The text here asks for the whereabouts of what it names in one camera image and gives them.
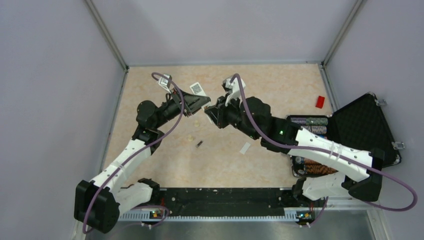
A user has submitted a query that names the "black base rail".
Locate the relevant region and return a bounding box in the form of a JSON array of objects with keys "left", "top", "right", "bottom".
[{"left": 139, "top": 187, "right": 327, "bottom": 220}]

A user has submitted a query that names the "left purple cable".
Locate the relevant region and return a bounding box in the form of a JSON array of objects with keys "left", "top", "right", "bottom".
[{"left": 81, "top": 72, "right": 185, "bottom": 235}]

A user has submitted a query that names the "white remote control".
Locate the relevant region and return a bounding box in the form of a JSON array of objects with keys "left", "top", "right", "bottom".
[{"left": 189, "top": 82, "right": 212, "bottom": 111}]

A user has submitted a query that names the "white battery cover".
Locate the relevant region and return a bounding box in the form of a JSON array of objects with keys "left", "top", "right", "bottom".
[{"left": 239, "top": 142, "right": 251, "bottom": 155}]

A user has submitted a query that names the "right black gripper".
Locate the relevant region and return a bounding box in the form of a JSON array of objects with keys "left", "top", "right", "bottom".
[{"left": 205, "top": 92, "right": 260, "bottom": 141}]

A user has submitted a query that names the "black AAA battery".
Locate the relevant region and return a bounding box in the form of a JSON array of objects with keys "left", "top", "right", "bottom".
[{"left": 195, "top": 140, "right": 204, "bottom": 148}]

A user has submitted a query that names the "purple cable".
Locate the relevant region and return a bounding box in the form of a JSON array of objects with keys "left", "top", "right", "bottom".
[
  {"left": 230, "top": 73, "right": 419, "bottom": 213},
  {"left": 81, "top": 72, "right": 185, "bottom": 235}
]

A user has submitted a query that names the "red small block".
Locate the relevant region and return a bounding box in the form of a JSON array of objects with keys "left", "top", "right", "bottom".
[{"left": 315, "top": 95, "right": 326, "bottom": 109}]

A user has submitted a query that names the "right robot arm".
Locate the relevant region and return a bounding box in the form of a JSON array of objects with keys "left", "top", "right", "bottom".
[{"left": 205, "top": 96, "right": 385, "bottom": 206}]

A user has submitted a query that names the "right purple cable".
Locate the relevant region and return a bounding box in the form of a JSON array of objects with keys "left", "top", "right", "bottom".
[{"left": 230, "top": 73, "right": 419, "bottom": 213}]

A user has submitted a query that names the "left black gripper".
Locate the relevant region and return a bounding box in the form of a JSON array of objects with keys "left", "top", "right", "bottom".
[{"left": 154, "top": 85, "right": 211, "bottom": 129}]

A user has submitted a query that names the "black poker chip case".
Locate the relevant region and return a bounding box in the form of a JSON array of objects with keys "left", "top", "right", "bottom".
[{"left": 286, "top": 92, "right": 402, "bottom": 168}]

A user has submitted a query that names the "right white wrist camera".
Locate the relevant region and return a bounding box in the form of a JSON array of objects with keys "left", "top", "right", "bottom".
[{"left": 222, "top": 73, "right": 246, "bottom": 107}]

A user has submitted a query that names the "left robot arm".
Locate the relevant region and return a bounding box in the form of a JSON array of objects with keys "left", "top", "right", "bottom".
[{"left": 74, "top": 90, "right": 211, "bottom": 234}]

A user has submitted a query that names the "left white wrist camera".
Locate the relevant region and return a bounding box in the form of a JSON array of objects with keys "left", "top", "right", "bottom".
[{"left": 157, "top": 74, "right": 172, "bottom": 93}]

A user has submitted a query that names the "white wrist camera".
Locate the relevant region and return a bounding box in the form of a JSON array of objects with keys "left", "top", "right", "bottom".
[
  {"left": 157, "top": 74, "right": 172, "bottom": 93},
  {"left": 222, "top": 73, "right": 246, "bottom": 107}
]

